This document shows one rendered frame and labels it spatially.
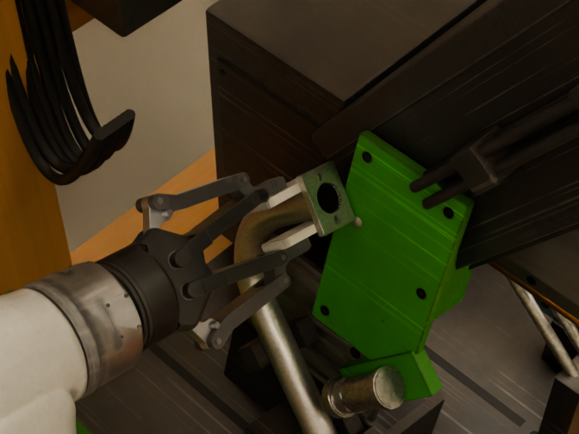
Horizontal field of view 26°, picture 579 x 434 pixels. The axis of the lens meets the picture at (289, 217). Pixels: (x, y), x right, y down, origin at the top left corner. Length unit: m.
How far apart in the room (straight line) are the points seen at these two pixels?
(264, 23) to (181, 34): 1.86
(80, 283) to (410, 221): 0.29
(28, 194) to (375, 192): 0.35
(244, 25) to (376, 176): 0.23
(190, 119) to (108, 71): 0.25
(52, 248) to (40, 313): 0.42
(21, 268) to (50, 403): 0.43
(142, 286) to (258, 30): 0.35
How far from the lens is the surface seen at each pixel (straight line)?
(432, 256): 1.04
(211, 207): 1.50
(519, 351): 1.37
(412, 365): 1.10
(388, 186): 1.04
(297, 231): 1.05
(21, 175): 1.19
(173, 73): 2.94
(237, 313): 0.99
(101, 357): 0.89
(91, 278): 0.90
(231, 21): 1.19
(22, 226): 1.23
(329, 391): 1.15
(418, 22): 1.19
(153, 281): 0.92
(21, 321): 0.86
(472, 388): 1.34
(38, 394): 0.85
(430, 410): 1.25
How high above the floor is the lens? 2.02
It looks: 50 degrees down
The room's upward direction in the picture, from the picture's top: straight up
